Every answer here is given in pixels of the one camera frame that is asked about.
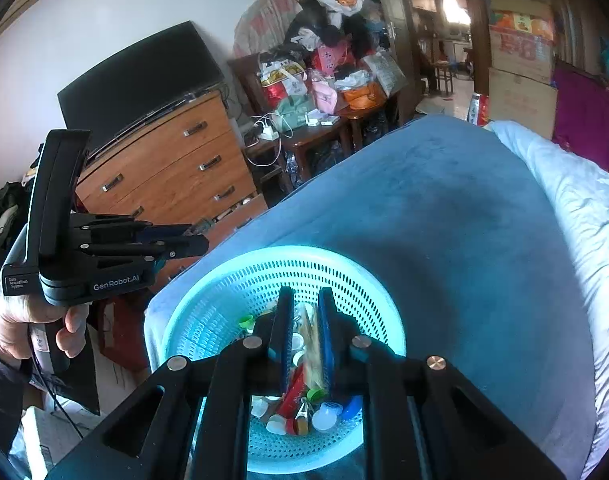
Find person's left hand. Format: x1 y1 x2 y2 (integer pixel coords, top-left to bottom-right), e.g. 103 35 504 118
0 284 90 367

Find wooden drawer dresser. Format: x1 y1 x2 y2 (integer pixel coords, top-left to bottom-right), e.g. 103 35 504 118
77 91 268 249

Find white duvet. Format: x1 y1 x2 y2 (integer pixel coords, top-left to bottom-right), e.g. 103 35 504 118
485 120 609 478

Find magenta cloth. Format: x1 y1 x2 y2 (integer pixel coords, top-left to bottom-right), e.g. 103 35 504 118
553 61 609 172

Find stacked cardboard boxes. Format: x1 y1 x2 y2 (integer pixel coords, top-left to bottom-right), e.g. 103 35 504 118
489 0 558 140

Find cyan plastic basket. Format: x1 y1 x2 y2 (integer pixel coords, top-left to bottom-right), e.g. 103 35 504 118
145 246 406 474

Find white power strip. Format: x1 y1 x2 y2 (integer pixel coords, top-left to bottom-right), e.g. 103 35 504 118
258 126 280 142

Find cluttered wooden side table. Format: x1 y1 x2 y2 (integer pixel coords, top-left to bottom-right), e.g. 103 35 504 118
227 52 403 196

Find black flat television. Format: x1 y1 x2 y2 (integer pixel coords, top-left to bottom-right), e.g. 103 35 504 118
58 21 223 153

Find wooden clothespin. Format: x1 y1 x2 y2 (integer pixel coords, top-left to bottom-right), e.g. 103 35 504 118
300 304 327 390

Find blue bed blanket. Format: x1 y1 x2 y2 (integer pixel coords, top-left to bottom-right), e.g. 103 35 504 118
144 116 596 479

